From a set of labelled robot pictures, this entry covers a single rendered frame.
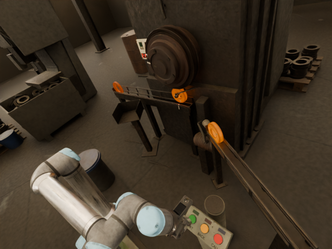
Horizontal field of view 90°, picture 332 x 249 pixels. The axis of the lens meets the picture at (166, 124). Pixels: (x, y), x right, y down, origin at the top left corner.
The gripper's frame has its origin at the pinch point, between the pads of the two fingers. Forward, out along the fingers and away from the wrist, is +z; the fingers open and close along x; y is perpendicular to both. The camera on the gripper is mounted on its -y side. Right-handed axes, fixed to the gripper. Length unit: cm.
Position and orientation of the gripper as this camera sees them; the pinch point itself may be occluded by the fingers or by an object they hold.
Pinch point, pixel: (188, 219)
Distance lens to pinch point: 98.3
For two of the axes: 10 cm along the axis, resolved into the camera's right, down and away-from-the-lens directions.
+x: 7.3, 2.8, -6.2
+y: -5.0, 8.4, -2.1
